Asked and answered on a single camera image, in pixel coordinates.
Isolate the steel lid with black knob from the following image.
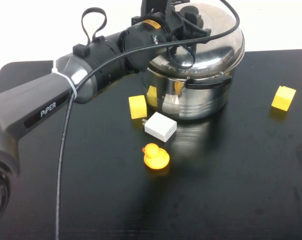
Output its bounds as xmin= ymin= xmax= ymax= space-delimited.
xmin=147 ymin=0 xmax=246 ymax=79

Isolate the yellow rubber duck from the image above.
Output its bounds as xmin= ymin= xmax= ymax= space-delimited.
xmin=142 ymin=143 xmax=171 ymax=171

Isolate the white zip tie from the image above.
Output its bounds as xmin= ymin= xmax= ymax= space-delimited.
xmin=51 ymin=59 xmax=79 ymax=98

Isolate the stainless steel pot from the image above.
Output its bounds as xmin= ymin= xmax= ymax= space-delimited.
xmin=142 ymin=56 xmax=244 ymax=121

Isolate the black cable loop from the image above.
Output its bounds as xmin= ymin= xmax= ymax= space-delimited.
xmin=81 ymin=8 xmax=108 ymax=43

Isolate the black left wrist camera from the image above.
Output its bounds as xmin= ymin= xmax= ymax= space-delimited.
xmin=140 ymin=0 xmax=172 ymax=16

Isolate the white USB wall charger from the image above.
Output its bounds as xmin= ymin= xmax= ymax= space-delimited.
xmin=140 ymin=111 xmax=178 ymax=144

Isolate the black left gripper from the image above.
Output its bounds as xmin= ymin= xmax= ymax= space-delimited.
xmin=131 ymin=6 xmax=213 ymax=43

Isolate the yellow cube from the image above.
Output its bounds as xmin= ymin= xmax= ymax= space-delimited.
xmin=271 ymin=85 xmax=297 ymax=111
xmin=128 ymin=94 xmax=148 ymax=120

